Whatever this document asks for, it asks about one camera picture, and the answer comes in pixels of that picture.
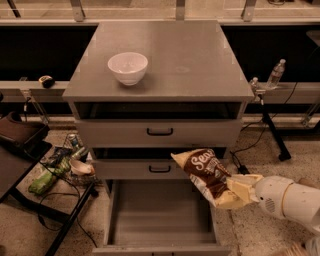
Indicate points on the dark brown tray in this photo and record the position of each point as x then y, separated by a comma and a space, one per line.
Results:
19, 134

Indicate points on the black power adapter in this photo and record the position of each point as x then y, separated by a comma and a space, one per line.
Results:
242, 169

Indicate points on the bottom grey drawer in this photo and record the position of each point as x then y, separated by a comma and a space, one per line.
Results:
159, 218

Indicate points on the white ceramic bowl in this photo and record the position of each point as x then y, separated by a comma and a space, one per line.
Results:
128, 68

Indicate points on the black side table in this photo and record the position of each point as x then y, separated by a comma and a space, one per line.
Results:
14, 168

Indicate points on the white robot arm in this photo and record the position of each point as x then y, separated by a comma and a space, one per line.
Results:
301, 204

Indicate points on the black yellow tape measure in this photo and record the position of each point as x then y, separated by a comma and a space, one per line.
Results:
46, 81

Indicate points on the middle grey drawer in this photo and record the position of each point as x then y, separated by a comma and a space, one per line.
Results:
138, 169

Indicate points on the brown chip bag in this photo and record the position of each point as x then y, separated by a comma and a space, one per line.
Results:
209, 176

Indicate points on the black tripod stand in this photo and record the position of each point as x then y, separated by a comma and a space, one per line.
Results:
259, 91

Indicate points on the top grey drawer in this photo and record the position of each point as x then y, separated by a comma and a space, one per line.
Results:
158, 133

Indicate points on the grey drawer cabinet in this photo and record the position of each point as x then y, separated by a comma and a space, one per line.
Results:
192, 74

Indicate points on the soda can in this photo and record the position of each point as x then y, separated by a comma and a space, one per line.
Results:
73, 139

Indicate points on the clear water bottle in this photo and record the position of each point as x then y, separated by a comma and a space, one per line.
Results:
276, 74

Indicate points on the grey drawer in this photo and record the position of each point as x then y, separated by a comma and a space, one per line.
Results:
138, 169
159, 218
158, 133

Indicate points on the green snack bag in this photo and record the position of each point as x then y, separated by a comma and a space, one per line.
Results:
50, 174

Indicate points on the tan right shoe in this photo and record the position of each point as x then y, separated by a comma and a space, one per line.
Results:
308, 182

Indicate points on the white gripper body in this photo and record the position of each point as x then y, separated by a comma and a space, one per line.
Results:
271, 195

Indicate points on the small white bowl on floor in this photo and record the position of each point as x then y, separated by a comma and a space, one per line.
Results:
79, 168

